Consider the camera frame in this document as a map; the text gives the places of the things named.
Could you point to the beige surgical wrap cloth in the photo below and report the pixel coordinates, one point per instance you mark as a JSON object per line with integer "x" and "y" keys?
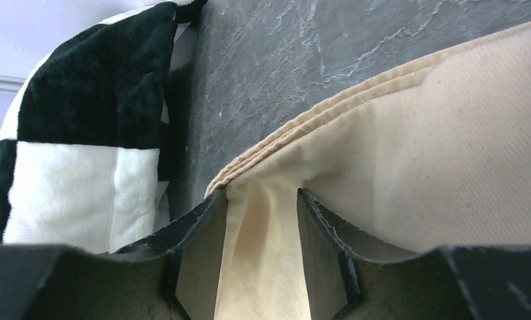
{"x": 435, "y": 151}

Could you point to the black white checkered blanket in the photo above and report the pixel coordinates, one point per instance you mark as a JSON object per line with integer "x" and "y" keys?
{"x": 85, "y": 144}

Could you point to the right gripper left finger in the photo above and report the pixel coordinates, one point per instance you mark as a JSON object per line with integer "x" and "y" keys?
{"x": 170, "y": 274}

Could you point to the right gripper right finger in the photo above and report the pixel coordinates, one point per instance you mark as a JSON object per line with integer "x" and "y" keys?
{"x": 351, "y": 274}

